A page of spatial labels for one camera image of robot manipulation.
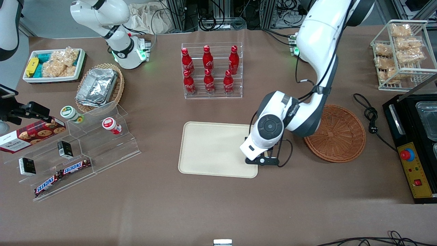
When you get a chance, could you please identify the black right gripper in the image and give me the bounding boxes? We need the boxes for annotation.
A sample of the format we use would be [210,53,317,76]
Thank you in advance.
[0,100,52,125]

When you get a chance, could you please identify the beige plastic tray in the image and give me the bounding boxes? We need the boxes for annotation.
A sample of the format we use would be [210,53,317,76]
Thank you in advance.
[178,121,259,179]

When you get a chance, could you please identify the brown round wicker basket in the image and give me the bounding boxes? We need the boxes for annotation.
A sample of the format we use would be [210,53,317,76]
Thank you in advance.
[303,104,367,163]

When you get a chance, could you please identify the light wicker basket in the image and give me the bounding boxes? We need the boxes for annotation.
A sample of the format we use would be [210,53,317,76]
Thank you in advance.
[75,63,125,113]

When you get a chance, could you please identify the red tartan cookie box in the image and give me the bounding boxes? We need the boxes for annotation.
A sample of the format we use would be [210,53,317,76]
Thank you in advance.
[0,117,67,154]

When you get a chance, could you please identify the green-lid white cup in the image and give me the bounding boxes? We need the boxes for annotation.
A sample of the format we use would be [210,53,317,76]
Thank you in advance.
[60,106,84,124]

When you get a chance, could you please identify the white plastic snack bin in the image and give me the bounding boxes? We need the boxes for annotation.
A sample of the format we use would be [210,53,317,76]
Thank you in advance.
[22,48,86,83]

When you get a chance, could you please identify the clear rice cracker bag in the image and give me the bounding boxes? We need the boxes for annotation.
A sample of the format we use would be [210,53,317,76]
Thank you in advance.
[51,47,80,67]
[41,60,76,78]

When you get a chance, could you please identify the yellow snack packet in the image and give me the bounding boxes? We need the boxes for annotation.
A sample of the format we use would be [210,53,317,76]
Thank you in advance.
[26,57,39,78]

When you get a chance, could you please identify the small black box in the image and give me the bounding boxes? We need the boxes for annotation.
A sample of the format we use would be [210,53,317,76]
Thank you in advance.
[19,157,37,176]
[57,140,73,159]

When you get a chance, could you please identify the stacked foil containers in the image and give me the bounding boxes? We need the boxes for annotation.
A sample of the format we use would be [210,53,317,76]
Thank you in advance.
[75,68,118,107]

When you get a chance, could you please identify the Snickers chocolate bar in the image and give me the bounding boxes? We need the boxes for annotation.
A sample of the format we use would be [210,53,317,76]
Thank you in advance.
[60,159,92,176]
[34,173,63,197]

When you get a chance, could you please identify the red-lid white cup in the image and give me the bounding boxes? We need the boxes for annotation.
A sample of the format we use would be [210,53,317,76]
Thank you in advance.
[102,117,122,135]

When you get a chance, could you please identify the clear acrylic stepped stand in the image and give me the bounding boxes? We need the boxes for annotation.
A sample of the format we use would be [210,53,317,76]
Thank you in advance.
[3,102,141,202]

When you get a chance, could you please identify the clear acrylic bottle rack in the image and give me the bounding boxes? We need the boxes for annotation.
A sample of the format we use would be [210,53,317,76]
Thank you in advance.
[181,42,243,100]

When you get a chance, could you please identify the red cola bottle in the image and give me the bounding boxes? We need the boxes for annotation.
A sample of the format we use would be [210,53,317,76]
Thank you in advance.
[183,70,197,96]
[223,70,235,95]
[181,47,195,75]
[228,45,240,75]
[203,45,215,74]
[204,69,216,95]

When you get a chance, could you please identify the white cloth bag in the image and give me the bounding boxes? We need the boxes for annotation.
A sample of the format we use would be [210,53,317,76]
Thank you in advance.
[128,3,170,35]

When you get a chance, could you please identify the clear fried snack bag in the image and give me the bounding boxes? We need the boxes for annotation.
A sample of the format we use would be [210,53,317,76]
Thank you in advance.
[378,67,411,84]
[375,56,397,70]
[390,24,413,38]
[396,48,426,65]
[375,43,394,57]
[395,37,423,51]

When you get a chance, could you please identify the black machine with yellow panel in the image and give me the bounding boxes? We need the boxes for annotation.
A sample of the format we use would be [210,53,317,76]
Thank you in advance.
[382,73,437,204]

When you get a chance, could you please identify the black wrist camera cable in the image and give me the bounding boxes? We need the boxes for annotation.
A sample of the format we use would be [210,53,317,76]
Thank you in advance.
[277,0,356,168]

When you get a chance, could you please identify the black power cable with plug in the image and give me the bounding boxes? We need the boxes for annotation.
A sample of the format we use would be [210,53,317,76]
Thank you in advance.
[353,93,398,153]

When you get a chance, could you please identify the black left base cables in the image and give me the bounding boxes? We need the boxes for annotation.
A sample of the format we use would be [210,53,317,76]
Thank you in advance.
[262,28,298,47]

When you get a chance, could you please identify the black base cables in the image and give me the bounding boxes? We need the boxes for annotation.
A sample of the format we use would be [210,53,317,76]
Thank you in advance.
[122,25,158,52]
[262,28,298,47]

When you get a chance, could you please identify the black right base cables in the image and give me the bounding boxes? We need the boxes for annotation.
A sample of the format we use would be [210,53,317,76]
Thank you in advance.
[122,25,158,52]

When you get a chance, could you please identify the black floor cables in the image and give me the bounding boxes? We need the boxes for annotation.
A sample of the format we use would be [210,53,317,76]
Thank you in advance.
[316,231,437,246]

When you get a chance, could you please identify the coiled black background cables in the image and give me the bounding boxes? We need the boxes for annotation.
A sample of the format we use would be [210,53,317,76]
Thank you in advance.
[198,12,247,32]

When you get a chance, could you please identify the white wire rack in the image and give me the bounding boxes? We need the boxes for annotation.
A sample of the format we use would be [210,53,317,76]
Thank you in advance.
[371,19,437,92]

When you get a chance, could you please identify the aluminium frame rack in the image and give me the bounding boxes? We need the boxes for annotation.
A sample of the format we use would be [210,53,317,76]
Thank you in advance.
[166,0,278,33]

